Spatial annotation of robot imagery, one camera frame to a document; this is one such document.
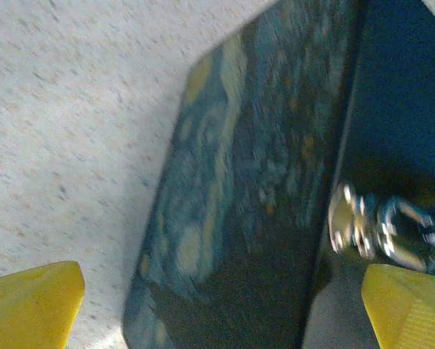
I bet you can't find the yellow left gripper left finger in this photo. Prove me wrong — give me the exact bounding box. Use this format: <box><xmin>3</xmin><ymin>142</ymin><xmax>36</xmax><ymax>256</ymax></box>
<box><xmin>0</xmin><ymin>260</ymin><xmax>87</xmax><ymax>349</ymax></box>

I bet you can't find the silver metal clasp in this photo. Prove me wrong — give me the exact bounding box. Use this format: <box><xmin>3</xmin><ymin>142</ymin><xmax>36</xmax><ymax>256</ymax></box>
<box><xmin>375</xmin><ymin>196</ymin><xmax>435</xmax><ymax>280</ymax></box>

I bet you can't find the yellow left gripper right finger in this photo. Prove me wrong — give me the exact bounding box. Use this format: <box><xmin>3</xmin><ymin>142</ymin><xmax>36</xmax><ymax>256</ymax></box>
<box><xmin>361</xmin><ymin>263</ymin><xmax>435</xmax><ymax>349</ymax></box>

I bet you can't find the silver metal hasp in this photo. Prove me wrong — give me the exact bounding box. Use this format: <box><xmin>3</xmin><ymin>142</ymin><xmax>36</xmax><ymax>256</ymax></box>
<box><xmin>328</xmin><ymin>183</ymin><xmax>381</xmax><ymax>260</ymax></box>

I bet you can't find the starry night patterned case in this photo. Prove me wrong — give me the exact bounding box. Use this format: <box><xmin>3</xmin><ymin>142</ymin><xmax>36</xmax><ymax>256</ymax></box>
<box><xmin>121</xmin><ymin>0</ymin><xmax>364</xmax><ymax>349</ymax></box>

